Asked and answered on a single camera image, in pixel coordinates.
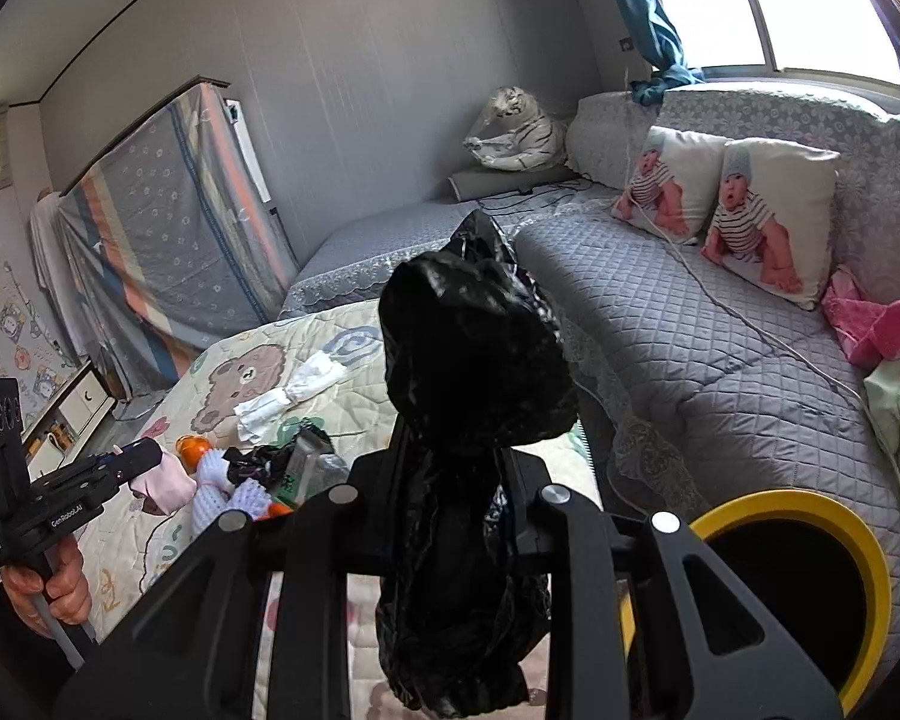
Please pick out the striped sheet covered mattress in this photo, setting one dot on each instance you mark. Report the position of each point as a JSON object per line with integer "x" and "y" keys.
{"x": 172, "y": 225}

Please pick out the person's left forearm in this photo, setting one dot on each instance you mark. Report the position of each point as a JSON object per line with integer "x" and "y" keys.
{"x": 7, "y": 660}

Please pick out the cartoon bear printed blanket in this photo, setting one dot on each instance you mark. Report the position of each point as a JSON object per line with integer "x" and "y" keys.
{"x": 225, "y": 367}

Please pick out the grey quilted sofa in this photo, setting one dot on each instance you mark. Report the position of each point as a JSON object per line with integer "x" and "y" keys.
{"x": 682, "y": 360}

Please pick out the white tissue paper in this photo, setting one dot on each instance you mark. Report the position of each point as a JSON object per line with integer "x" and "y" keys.
{"x": 292, "y": 390}

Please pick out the white tiger plush toy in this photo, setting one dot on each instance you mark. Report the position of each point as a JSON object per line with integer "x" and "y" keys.
{"x": 525, "y": 135}

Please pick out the bright window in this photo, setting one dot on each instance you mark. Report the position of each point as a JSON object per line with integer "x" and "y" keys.
{"x": 795, "y": 0}

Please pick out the large black plastic bag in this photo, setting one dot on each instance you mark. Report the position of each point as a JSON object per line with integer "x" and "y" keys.
{"x": 472, "y": 345}

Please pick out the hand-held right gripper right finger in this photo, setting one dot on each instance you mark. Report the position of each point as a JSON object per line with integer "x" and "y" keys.
{"x": 570, "y": 540}

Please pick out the pink cloth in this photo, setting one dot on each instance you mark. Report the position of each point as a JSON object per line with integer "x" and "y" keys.
{"x": 166, "y": 487}

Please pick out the white foam fruit net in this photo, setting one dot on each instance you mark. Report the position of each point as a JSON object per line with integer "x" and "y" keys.
{"x": 211, "y": 495}

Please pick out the small black plastic bag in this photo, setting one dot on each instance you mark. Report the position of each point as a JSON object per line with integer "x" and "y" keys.
{"x": 259, "y": 461}

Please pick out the yellow-rimmed black trash bin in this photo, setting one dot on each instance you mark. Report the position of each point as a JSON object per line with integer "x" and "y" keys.
{"x": 864, "y": 540}

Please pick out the baby print pillow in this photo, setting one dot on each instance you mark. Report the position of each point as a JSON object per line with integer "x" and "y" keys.
{"x": 667, "y": 180}
{"x": 765, "y": 225}

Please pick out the low white cabinet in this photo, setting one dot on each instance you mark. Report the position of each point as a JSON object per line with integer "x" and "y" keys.
{"x": 75, "y": 409}

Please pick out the cartoon wall stickers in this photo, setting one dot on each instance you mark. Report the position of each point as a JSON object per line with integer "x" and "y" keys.
{"x": 11, "y": 330}

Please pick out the clear plastic wrapper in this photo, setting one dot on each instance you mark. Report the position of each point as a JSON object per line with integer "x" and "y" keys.
{"x": 331, "y": 474}

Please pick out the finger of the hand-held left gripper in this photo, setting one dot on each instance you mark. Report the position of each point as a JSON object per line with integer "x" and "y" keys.
{"x": 131, "y": 459}

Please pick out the green carton box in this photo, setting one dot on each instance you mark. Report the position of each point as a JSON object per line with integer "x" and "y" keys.
{"x": 300, "y": 469}

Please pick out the white hanging cloth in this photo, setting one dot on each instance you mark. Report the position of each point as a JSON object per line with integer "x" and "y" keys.
{"x": 49, "y": 262}

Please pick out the white clothes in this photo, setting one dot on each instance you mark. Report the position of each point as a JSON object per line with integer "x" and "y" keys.
{"x": 251, "y": 499}

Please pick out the orange fruit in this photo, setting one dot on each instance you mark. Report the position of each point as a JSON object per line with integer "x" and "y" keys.
{"x": 193, "y": 452}

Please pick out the person's left hand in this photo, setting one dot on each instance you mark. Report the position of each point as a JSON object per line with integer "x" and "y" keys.
{"x": 64, "y": 592}

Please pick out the blue curtain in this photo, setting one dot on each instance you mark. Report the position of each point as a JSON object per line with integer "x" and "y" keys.
{"x": 637, "y": 7}

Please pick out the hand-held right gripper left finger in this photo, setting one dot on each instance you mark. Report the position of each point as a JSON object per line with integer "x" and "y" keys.
{"x": 307, "y": 540}

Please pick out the grey bolster roll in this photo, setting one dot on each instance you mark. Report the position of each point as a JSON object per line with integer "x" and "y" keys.
{"x": 495, "y": 181}

